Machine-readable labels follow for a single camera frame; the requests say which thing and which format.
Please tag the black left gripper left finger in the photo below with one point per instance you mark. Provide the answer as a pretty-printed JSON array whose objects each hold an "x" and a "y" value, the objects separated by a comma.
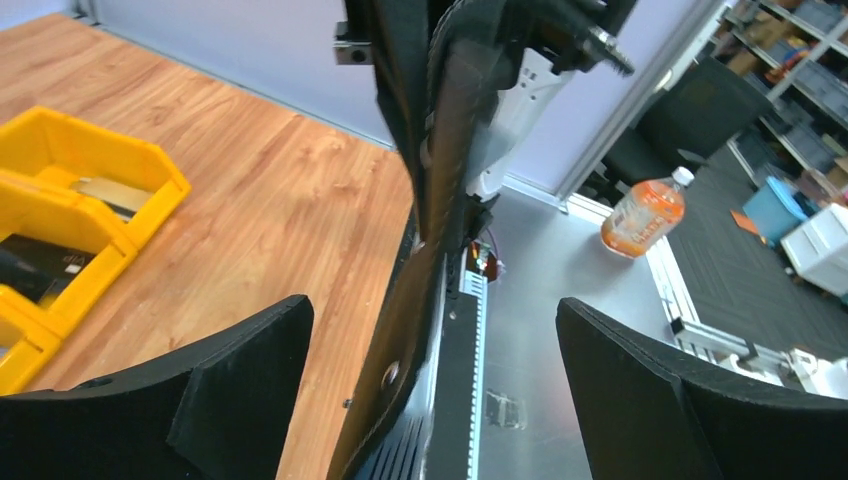
[{"x": 218, "y": 408}]

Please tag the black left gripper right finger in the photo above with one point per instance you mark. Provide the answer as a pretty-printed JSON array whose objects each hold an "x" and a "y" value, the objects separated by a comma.
[{"x": 649, "y": 411}]

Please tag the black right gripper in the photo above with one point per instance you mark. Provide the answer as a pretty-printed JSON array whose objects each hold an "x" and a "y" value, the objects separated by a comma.
[{"x": 470, "y": 40}]

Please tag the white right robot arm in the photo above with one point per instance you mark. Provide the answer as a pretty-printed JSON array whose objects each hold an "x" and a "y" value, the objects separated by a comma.
[{"x": 517, "y": 109}]

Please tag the cards in yellow bin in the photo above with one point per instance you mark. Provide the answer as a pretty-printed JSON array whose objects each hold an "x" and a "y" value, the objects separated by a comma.
[{"x": 51, "y": 237}]

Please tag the orange drink bottle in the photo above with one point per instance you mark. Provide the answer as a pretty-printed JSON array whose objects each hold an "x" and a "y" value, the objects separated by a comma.
[{"x": 646, "y": 214}]

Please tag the blue storage box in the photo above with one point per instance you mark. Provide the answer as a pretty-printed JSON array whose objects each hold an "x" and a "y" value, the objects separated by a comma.
[{"x": 774, "y": 211}]

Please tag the white storage box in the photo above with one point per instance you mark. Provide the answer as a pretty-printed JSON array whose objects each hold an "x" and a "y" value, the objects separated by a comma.
[{"x": 817, "y": 250}]

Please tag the black office chair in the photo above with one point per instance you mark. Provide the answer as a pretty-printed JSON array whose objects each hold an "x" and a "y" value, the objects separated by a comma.
[{"x": 684, "y": 127}]

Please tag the yellow plastic bin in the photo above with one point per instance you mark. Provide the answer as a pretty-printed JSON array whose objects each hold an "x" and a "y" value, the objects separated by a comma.
[{"x": 134, "y": 178}]

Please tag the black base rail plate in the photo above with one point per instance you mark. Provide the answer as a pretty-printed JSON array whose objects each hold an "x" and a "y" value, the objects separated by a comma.
[{"x": 436, "y": 432}]

